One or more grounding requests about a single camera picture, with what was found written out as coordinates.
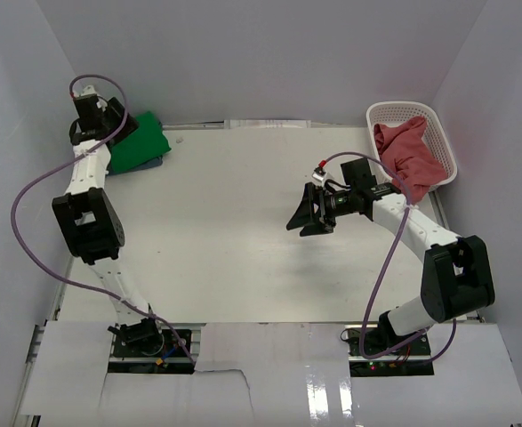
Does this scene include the white perforated plastic basket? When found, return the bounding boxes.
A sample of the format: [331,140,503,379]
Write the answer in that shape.
[366,101,458,202]

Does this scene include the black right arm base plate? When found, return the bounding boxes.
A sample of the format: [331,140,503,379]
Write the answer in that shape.
[342,326,435,377]

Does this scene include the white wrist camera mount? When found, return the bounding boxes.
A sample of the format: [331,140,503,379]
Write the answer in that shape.
[71,85,99,99]
[311,161,334,187]

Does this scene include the aluminium table edge rail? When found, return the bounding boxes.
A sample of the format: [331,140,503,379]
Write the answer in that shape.
[457,311,485,323]

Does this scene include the white paper label strip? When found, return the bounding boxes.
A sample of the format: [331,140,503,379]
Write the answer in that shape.
[223,119,311,130]

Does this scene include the folded blue t shirt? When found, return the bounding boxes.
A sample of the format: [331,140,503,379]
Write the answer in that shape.
[132,156,163,172]

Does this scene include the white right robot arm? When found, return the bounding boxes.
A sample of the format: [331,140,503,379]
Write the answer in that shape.
[286,158,495,360]

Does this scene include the pink t shirt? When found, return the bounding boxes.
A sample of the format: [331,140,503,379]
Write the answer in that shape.
[373,116,447,205]

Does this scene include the white paper sheet front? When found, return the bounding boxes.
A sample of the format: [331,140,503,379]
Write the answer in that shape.
[21,321,522,426]

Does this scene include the green t shirt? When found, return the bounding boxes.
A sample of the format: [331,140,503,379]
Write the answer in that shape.
[108,111,171,175]

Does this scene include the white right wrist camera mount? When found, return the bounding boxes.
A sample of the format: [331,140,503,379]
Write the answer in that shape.
[311,161,334,187]

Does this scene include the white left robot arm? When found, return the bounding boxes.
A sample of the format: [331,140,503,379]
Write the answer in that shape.
[52,85,164,356]

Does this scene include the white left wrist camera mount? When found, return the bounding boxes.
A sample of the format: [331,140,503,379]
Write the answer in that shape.
[71,85,99,99]

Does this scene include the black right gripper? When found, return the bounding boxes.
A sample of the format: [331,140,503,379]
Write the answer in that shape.
[286,182,357,237]

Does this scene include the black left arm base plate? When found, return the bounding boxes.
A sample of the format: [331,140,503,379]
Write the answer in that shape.
[108,329,195,375]

